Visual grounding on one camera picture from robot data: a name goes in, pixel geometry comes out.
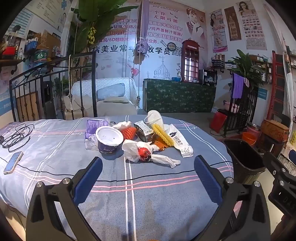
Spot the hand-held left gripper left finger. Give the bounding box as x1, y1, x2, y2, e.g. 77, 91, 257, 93
26, 157, 103, 241

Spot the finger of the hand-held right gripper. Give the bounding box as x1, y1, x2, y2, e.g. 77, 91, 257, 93
263, 151, 296, 186

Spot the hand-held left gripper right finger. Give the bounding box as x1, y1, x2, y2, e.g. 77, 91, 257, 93
190, 155, 271, 241

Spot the black trash bin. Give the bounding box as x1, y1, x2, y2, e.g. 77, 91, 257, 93
222, 138, 267, 184

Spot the orange foam net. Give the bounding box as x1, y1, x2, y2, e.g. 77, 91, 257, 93
120, 126, 137, 141

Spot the brown woven chest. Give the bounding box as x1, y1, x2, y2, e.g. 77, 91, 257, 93
261, 119, 290, 142

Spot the clear plastic bag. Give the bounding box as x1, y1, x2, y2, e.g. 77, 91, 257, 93
85, 134, 100, 151

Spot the orange bucket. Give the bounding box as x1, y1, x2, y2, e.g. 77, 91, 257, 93
242, 132, 257, 146

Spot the white printed paper bag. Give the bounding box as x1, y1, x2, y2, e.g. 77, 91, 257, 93
162, 123, 194, 158

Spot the white and purple cup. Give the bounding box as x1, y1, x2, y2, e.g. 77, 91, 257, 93
95, 126, 124, 154

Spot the white plastic bag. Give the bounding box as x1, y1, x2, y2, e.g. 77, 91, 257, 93
122, 140, 160, 163

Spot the purple packet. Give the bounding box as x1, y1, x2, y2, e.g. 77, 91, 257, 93
85, 118, 109, 139

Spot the blue striped bedsheet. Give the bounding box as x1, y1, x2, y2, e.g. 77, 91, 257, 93
0, 115, 234, 241

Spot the red bag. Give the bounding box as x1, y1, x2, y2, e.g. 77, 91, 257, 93
210, 111, 227, 133

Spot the orange peel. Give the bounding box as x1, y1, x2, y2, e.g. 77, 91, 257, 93
150, 139, 168, 151

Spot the red round wrapper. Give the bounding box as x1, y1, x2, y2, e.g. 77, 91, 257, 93
137, 147, 152, 162

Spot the black metal rack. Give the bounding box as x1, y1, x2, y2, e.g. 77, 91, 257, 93
223, 87, 258, 137

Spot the crumpled white tissue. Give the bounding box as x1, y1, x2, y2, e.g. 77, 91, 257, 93
113, 121, 132, 130

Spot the yellow foam net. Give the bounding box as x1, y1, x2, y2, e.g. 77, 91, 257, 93
151, 123, 174, 147

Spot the red ladder shelf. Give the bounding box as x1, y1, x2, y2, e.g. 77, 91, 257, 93
267, 51, 292, 121

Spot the grey snack bag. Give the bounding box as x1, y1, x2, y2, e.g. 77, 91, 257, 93
134, 120, 154, 142

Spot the pink basin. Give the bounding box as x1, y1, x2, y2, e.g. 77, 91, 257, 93
223, 100, 240, 114

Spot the beige blanket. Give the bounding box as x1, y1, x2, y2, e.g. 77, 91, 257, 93
63, 95, 137, 117

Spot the white smartphone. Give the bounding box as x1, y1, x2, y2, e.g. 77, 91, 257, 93
3, 151, 24, 175

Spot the white face mask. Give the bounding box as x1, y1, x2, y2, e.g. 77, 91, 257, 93
144, 110, 164, 130

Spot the beige cushion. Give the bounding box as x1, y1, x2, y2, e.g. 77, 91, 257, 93
104, 96, 129, 103

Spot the green patterned counter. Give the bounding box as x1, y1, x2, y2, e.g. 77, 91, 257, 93
143, 79, 216, 113

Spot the purple towel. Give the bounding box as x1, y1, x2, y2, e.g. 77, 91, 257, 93
232, 73, 249, 99

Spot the grey-blue pillow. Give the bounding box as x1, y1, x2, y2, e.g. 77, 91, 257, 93
96, 83, 125, 100

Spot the black water dispenser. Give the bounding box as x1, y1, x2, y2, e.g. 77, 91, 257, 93
40, 76, 57, 120

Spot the white swing bench with pillows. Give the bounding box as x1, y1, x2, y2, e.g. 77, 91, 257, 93
70, 77, 137, 116

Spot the black box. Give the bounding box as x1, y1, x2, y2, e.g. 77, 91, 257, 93
199, 69, 218, 85

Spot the green potted plant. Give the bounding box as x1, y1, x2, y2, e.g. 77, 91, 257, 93
228, 49, 265, 90

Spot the blue water jug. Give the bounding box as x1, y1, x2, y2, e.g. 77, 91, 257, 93
32, 49, 49, 63

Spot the red phone booth cabinet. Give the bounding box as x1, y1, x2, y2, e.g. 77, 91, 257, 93
181, 39, 200, 82

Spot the cardboard box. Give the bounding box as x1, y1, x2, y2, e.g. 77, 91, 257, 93
40, 30, 62, 57

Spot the banana plant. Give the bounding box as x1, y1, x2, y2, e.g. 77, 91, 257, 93
69, 0, 137, 55

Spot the black cable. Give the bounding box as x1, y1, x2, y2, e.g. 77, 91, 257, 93
0, 123, 35, 153

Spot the black metal bed frame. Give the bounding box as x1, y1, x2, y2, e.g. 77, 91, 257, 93
9, 51, 97, 122

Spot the striped wall shelf with bottles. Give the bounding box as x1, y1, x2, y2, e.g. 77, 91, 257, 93
211, 53, 226, 72

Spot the wooden wall shelf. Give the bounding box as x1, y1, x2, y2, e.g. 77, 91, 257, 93
0, 58, 28, 75

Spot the eyebrow chart wall poster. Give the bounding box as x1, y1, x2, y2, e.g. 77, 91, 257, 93
236, 1, 267, 50

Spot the pink portrait wall poster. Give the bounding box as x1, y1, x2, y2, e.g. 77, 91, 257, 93
209, 9, 228, 53

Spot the brown tower wall poster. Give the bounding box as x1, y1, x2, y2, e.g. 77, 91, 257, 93
224, 6, 241, 41

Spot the large wall poster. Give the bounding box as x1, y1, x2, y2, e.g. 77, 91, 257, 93
92, 0, 206, 80

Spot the blue and white wall poster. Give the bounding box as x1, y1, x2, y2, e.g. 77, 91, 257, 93
20, 0, 70, 33

